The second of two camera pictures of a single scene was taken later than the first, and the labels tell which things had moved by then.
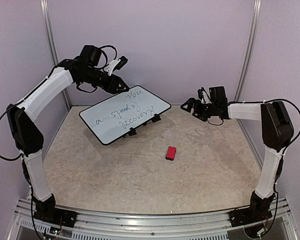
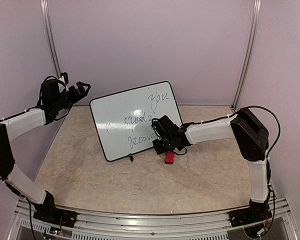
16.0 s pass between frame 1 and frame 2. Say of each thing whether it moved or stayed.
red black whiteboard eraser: moved
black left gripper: moved
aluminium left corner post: stayed
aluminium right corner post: stayed
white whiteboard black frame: moved
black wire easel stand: moved
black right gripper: moved
